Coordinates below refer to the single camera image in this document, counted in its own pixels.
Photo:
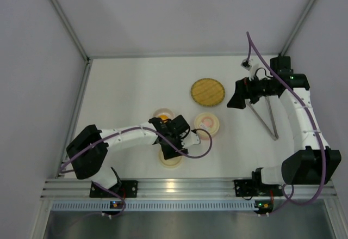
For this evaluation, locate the pink lunch box bowl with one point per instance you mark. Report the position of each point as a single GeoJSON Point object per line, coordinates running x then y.
{"type": "Point", "coordinates": [211, 127]}

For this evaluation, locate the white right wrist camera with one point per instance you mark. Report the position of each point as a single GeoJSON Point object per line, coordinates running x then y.
{"type": "Point", "coordinates": [251, 66]}

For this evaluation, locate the round bamboo tray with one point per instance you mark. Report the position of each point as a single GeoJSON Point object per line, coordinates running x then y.
{"type": "Point", "coordinates": [207, 92]}

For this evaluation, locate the cream lid pink handle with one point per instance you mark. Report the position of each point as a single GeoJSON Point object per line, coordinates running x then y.
{"type": "Point", "coordinates": [210, 117]}

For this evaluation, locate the cream lid orange handle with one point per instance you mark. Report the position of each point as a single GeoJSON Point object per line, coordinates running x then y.
{"type": "Point", "coordinates": [170, 163]}

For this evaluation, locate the yellow lunch box bowl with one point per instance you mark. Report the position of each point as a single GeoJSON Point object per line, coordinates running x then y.
{"type": "Point", "coordinates": [169, 113]}

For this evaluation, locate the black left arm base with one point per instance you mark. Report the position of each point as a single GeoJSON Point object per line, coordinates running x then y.
{"type": "Point", "coordinates": [125, 189]}

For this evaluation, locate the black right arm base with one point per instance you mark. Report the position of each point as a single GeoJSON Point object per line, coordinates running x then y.
{"type": "Point", "coordinates": [253, 187]}

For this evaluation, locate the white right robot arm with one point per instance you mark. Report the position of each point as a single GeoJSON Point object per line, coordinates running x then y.
{"type": "Point", "coordinates": [313, 161]}

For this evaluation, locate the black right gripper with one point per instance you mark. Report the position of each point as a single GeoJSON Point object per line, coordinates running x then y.
{"type": "Point", "coordinates": [242, 92]}

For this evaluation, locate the orange round food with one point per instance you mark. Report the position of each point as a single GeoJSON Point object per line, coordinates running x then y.
{"type": "Point", "coordinates": [163, 117]}

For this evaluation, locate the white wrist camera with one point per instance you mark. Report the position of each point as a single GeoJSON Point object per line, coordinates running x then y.
{"type": "Point", "coordinates": [191, 139]}
{"type": "Point", "coordinates": [251, 66]}

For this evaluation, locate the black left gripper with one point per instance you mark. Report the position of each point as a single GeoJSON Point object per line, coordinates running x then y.
{"type": "Point", "coordinates": [174, 153]}

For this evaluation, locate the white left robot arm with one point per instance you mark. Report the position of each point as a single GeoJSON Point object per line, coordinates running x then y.
{"type": "Point", "coordinates": [91, 150]}

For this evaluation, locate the right aluminium frame post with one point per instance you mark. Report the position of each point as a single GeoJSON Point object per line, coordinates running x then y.
{"type": "Point", "coordinates": [300, 22]}

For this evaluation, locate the left aluminium frame post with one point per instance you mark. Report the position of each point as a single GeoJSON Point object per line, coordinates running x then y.
{"type": "Point", "coordinates": [69, 29]}

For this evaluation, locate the aluminium frame post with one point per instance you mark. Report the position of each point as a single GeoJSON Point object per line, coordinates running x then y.
{"type": "Point", "coordinates": [69, 29]}
{"type": "Point", "coordinates": [300, 22]}

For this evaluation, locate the stainless steel tongs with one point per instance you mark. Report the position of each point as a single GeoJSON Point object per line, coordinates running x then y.
{"type": "Point", "coordinates": [267, 119]}

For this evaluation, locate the slotted cable duct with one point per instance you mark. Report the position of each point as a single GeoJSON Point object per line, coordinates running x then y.
{"type": "Point", "coordinates": [162, 205]}

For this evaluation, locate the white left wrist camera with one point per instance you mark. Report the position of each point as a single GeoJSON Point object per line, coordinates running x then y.
{"type": "Point", "coordinates": [191, 139]}

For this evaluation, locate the aluminium mounting rail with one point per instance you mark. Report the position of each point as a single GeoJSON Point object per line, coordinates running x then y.
{"type": "Point", "coordinates": [173, 189]}

